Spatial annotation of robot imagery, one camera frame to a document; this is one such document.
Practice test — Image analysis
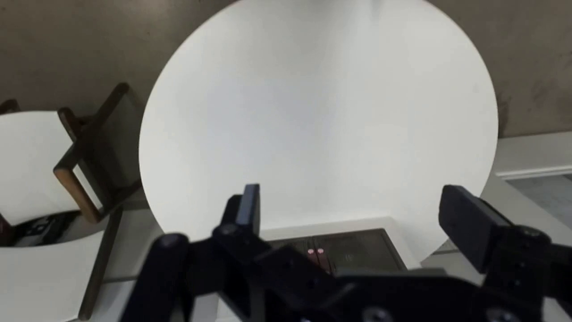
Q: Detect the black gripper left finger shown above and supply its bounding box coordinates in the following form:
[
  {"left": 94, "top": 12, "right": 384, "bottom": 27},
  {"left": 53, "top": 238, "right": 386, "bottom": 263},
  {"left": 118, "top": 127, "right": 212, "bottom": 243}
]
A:
[{"left": 135, "top": 182, "right": 336, "bottom": 322}]

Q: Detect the dark ribbed cabinet door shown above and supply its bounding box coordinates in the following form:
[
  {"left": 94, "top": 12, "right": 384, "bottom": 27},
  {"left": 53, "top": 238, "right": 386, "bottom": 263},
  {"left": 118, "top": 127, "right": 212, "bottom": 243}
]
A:
[
  {"left": 266, "top": 232, "right": 320, "bottom": 274},
  {"left": 318, "top": 229, "right": 411, "bottom": 277}
]

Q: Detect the white chair with wooden frame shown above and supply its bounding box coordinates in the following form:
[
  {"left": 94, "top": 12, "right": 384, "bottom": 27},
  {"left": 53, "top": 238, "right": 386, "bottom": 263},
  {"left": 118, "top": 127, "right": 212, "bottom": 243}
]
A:
[{"left": 0, "top": 80, "right": 148, "bottom": 322}]

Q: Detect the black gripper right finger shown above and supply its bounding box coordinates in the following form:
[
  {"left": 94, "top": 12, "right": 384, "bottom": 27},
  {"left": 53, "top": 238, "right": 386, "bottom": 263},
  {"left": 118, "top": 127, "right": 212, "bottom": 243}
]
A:
[{"left": 437, "top": 184, "right": 572, "bottom": 322}]

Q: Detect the white three-tier cabinet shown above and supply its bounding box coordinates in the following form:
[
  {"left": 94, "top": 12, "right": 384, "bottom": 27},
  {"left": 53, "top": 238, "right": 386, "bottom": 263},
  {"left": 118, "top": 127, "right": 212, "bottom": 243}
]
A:
[{"left": 261, "top": 213, "right": 432, "bottom": 283}]

